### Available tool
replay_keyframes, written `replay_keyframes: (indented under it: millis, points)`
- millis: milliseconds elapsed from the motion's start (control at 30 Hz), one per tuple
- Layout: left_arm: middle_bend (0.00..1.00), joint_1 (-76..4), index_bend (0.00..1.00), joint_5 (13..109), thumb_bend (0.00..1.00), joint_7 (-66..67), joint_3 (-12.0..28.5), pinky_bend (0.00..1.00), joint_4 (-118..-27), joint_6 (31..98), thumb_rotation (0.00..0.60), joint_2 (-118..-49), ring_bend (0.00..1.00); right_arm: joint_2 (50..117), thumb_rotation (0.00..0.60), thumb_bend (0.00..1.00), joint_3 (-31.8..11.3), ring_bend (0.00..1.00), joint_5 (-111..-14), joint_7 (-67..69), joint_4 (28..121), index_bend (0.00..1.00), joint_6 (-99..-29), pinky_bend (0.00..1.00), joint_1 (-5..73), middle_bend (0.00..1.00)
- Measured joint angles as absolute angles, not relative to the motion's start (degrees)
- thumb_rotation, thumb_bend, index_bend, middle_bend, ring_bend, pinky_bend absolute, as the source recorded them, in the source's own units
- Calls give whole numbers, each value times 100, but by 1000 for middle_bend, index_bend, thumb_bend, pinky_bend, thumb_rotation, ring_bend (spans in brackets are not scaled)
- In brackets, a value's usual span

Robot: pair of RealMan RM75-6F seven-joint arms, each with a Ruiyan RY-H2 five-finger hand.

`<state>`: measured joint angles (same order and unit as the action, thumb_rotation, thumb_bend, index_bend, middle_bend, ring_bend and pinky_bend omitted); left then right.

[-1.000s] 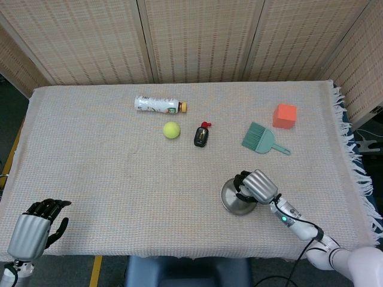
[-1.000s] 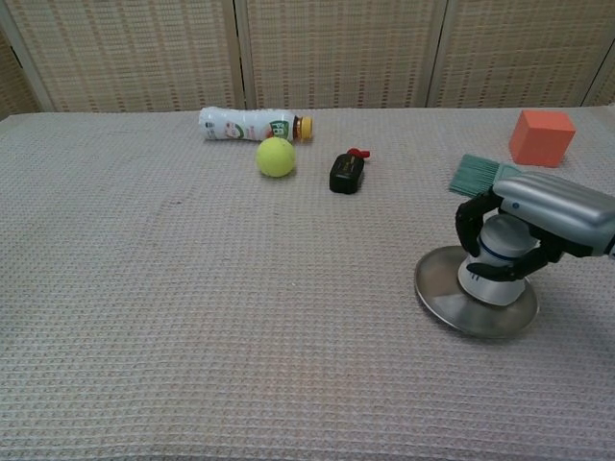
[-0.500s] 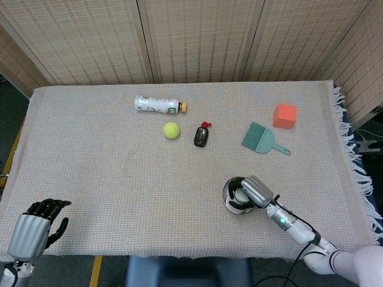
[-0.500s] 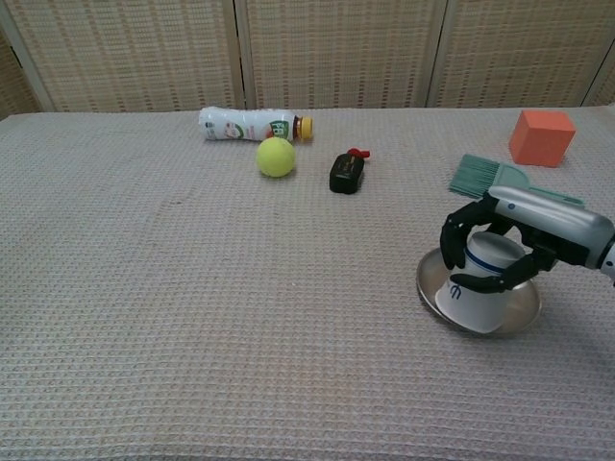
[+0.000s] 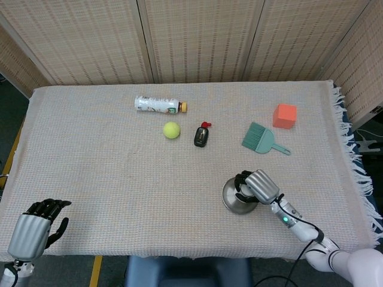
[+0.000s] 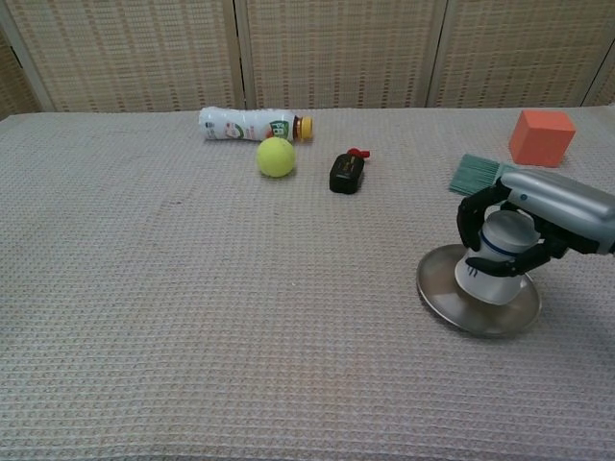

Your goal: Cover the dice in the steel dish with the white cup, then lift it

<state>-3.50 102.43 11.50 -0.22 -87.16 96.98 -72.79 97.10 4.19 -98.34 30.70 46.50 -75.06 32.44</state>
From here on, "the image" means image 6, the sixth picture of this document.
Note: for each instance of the yellow tennis ball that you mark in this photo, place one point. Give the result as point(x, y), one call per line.
point(276, 157)

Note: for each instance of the white paper cup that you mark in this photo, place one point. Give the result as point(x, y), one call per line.
point(509, 235)

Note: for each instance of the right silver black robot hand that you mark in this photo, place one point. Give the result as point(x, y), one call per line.
point(567, 206)

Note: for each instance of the teal hand brush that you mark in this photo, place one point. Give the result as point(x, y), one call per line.
point(473, 173)

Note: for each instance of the orange foam cube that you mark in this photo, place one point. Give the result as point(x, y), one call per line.
point(540, 141)

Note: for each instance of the round metal dish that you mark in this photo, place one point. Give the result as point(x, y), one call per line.
point(442, 288)

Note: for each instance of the white plastic drink bottle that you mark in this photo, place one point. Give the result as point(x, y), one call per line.
point(235, 125)

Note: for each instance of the woven folding screen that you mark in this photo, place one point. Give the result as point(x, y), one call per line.
point(336, 48)

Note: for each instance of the beige waffle-weave tablecloth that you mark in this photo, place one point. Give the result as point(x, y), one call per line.
point(192, 288)

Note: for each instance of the black red-capped sauce bottle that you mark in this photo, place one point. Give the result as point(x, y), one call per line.
point(346, 175)

